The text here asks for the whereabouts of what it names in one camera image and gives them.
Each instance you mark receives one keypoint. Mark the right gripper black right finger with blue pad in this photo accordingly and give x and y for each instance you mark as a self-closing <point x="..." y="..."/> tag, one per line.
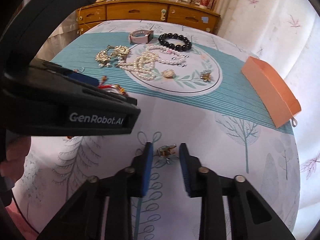
<point x="251" y="217"/>

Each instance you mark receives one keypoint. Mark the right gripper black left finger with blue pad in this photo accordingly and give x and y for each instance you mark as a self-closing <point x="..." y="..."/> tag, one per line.
<point x="101" y="208"/>

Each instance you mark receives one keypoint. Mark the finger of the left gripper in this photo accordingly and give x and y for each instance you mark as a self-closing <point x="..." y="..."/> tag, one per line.
<point x="83" y="78"/>

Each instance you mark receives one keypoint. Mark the gold pearl earrings cluster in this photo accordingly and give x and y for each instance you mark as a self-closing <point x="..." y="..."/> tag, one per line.
<point x="112" y="55"/>

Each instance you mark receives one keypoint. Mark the pink strap smartwatch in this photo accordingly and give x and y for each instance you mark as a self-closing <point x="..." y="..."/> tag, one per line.
<point x="141" y="36"/>

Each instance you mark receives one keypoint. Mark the round pearl gold brooch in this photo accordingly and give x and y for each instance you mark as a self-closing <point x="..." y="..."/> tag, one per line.
<point x="168" y="73"/>

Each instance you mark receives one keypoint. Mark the small green flower brooch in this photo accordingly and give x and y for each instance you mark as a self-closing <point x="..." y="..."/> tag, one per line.
<point x="167" y="153"/>

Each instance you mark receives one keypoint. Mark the gold flower brooch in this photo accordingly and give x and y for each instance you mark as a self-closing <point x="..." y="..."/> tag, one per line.
<point x="205" y="75"/>

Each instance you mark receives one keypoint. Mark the person's hand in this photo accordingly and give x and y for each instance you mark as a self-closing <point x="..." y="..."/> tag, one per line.
<point x="17" y="150"/>

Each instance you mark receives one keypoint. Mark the pink quilted blanket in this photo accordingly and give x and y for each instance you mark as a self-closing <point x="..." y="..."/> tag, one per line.
<point x="27" y="232"/>

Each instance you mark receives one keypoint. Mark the tree-print tablecloth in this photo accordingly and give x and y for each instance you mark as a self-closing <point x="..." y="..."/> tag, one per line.
<point x="223" y="122"/>

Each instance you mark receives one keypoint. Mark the pink paper tray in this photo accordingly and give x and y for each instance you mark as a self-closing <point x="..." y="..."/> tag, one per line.
<point x="275" y="94"/>

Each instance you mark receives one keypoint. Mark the wooden desk with drawers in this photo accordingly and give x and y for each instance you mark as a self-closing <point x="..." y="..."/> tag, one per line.
<point x="168" y="11"/>

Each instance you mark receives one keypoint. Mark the white floral curtain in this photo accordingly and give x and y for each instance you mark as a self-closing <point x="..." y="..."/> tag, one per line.
<point x="285" y="33"/>

